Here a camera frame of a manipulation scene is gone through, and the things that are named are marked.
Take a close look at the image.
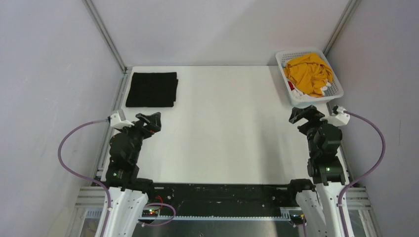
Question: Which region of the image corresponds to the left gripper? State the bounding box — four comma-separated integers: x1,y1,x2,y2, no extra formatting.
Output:
116,112,161,162

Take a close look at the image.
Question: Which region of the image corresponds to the yellow t shirt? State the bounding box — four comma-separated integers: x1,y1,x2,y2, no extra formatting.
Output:
283,53,333,98

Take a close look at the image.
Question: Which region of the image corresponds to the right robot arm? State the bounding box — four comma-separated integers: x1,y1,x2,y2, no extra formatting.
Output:
287,105,354,237

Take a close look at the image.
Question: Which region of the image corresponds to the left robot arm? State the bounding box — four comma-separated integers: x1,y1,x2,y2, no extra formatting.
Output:
97,109,162,237

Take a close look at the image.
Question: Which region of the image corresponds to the white t shirt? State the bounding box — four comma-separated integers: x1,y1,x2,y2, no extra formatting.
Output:
292,82,332,100

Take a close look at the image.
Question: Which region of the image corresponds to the folded black t shirt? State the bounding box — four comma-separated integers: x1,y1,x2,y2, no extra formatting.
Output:
125,72,178,108

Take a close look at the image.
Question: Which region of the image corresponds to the white plastic basket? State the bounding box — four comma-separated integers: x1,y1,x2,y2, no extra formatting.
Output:
275,47,344,107

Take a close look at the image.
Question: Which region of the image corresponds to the left controller board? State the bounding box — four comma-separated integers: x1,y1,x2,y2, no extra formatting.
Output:
141,209,160,218

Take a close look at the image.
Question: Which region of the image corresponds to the controller board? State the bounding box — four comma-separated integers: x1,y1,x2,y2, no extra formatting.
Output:
290,214,306,226
141,209,160,218

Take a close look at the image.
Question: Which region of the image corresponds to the right controller board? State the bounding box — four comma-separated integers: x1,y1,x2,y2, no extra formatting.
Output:
290,214,306,226

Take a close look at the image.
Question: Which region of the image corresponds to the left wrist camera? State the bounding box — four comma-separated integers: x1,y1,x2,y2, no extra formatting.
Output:
108,109,134,129

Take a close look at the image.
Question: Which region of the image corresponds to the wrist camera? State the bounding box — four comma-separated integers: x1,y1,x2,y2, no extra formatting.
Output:
320,105,350,127
108,109,134,129

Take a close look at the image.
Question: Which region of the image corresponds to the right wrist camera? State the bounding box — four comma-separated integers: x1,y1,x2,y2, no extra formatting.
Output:
320,105,350,127

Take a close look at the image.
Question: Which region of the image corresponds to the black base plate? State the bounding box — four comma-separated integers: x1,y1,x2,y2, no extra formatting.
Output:
149,179,315,218

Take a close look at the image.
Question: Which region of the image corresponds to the aluminium frame rail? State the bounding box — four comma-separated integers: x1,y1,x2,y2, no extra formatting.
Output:
74,186,374,220

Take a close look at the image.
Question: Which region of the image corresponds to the right corner aluminium post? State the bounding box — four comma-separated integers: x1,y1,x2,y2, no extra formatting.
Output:
323,0,361,56

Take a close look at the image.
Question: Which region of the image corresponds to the corner aluminium post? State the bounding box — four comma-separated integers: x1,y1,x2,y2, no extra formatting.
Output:
323,0,361,56
82,0,127,73

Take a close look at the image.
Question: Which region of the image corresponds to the left corner aluminium post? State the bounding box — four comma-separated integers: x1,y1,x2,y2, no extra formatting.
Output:
82,0,127,73

